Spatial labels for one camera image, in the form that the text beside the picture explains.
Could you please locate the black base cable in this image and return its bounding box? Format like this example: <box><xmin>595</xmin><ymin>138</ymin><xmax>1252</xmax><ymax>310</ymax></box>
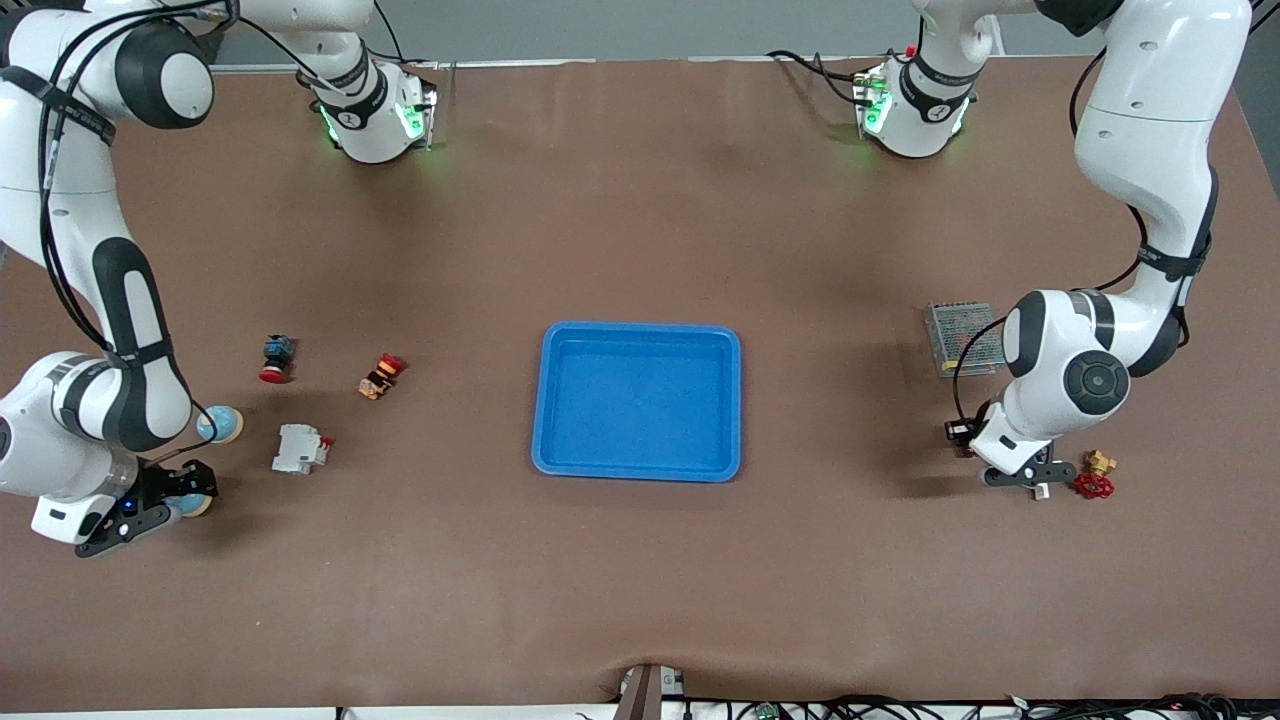
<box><xmin>765</xmin><ymin>48</ymin><xmax>871</xmax><ymax>106</ymax></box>

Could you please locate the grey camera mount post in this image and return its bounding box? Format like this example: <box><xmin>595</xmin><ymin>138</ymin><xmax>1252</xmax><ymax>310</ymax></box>
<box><xmin>615</xmin><ymin>663</ymin><xmax>686</xmax><ymax>720</ymax></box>

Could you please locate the metal mesh power supply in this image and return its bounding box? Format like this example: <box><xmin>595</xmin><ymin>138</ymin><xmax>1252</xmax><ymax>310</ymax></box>
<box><xmin>921</xmin><ymin>301</ymin><xmax>1008</xmax><ymax>379</ymax></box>

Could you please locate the black cable bundle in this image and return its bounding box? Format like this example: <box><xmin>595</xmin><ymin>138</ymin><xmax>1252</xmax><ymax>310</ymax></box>
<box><xmin>690</xmin><ymin>692</ymin><xmax>1280</xmax><ymax>720</ymax></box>

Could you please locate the blue plastic tray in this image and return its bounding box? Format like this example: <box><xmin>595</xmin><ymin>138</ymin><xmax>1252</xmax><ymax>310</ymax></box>
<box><xmin>530</xmin><ymin>320</ymin><xmax>743</xmax><ymax>484</ymax></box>

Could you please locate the red button blue body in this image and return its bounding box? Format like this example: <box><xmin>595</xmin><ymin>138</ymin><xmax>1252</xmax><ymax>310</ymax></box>
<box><xmin>258</xmin><ymin>334</ymin><xmax>297</xmax><ymax>385</ymax></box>

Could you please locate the white circuit breaker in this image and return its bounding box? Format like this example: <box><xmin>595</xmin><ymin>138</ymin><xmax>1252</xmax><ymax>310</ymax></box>
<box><xmin>271</xmin><ymin>423</ymin><xmax>336</xmax><ymax>475</ymax></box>

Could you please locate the brass valve red handwheel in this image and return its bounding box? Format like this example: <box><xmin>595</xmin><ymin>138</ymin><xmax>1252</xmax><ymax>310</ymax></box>
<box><xmin>1073</xmin><ymin>449</ymin><xmax>1118</xmax><ymax>501</ymax></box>

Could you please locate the red orange emergency stop button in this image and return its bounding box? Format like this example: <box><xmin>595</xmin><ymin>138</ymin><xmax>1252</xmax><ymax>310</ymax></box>
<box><xmin>357</xmin><ymin>353</ymin><xmax>407</xmax><ymax>401</ymax></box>

